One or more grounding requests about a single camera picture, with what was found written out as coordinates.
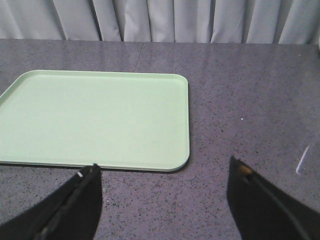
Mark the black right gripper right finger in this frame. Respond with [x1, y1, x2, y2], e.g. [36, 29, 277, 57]
[226, 156, 320, 240]

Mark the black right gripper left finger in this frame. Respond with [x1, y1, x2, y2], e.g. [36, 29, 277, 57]
[0, 164, 103, 240]

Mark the light green plastic tray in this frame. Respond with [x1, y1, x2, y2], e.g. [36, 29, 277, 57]
[0, 70, 190, 172]

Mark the grey pleated curtain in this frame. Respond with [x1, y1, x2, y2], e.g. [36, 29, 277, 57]
[0, 0, 320, 44]

